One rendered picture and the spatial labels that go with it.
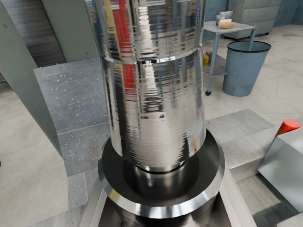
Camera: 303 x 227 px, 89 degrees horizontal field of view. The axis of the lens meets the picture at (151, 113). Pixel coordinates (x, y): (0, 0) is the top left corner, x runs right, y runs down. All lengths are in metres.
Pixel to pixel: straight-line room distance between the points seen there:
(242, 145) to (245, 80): 2.15
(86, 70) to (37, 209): 1.39
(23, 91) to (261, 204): 0.49
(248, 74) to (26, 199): 2.62
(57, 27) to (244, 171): 0.41
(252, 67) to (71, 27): 2.10
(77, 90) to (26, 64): 0.11
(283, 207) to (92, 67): 0.41
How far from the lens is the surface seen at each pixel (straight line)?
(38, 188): 1.77
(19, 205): 1.78
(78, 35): 0.41
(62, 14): 0.41
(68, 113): 0.42
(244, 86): 2.41
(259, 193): 0.24
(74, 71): 0.42
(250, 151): 0.22
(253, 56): 2.23
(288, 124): 0.23
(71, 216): 0.32
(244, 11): 5.12
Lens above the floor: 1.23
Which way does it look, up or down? 37 degrees down
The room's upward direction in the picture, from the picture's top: 7 degrees counter-clockwise
